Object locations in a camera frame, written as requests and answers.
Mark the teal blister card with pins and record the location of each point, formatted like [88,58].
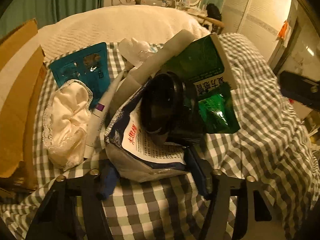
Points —
[89,65]

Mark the white cylindrical bottle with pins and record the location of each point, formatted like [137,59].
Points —
[171,48]

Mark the green medicine box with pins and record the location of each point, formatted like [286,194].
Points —
[204,64]

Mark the white louvered wardrobe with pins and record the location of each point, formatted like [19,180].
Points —
[258,20]

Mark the white cream tube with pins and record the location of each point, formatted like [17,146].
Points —
[98,116]

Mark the blue white medicine pouch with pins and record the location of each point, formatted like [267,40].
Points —
[132,152]

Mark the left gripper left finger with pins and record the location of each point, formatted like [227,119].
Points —
[56,217]

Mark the checkered gingham cloth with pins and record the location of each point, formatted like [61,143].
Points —
[271,145]

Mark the dark plastic jar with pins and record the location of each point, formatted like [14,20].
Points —
[169,104]

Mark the white lace scrunchie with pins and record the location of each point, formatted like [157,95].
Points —
[65,122]

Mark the cardboard box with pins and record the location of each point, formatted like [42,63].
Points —
[22,76]

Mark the green foil sachet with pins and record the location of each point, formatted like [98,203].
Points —
[217,112]

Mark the vanity desk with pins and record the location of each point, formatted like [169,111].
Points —
[215,26]

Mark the cream bed blanket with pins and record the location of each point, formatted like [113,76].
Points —
[151,24]

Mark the white bunny figurine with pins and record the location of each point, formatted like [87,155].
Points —
[134,51]

